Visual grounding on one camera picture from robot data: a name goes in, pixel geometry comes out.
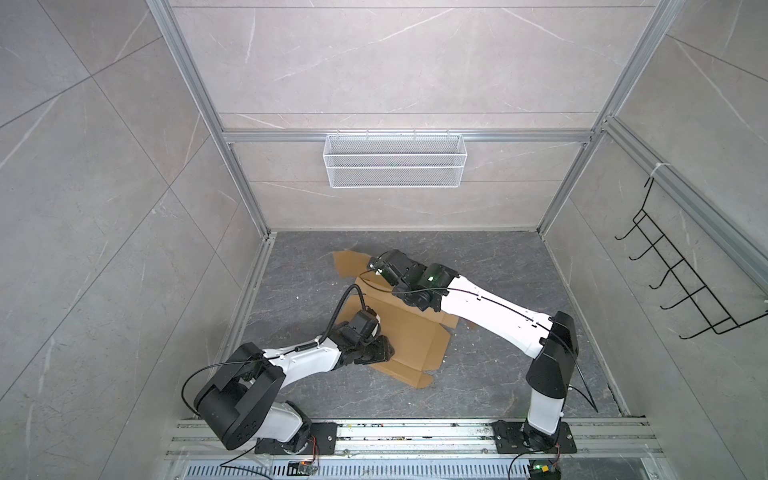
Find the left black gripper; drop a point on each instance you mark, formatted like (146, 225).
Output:
(387, 351)

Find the brown cardboard box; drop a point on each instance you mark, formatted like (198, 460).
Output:
(420, 339)

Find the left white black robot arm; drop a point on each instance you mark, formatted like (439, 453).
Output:
(239, 402)

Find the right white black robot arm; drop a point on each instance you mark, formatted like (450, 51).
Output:
(549, 341)

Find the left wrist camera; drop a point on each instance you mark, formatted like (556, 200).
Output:
(363, 328)

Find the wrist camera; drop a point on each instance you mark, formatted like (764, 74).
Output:
(397, 269)
(363, 328)

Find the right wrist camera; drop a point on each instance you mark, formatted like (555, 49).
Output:
(397, 269)

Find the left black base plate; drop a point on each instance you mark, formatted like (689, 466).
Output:
(317, 438)

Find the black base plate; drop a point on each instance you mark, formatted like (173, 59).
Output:
(317, 438)
(519, 437)

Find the white cable duct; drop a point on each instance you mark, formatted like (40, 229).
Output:
(364, 469)

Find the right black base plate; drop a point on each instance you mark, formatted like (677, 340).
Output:
(519, 437)

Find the white wire mesh basket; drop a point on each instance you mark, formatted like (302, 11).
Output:
(416, 160)

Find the aluminium mounting rail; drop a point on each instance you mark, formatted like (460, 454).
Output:
(465, 438)

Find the black wire hook rack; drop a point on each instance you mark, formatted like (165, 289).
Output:
(717, 318)

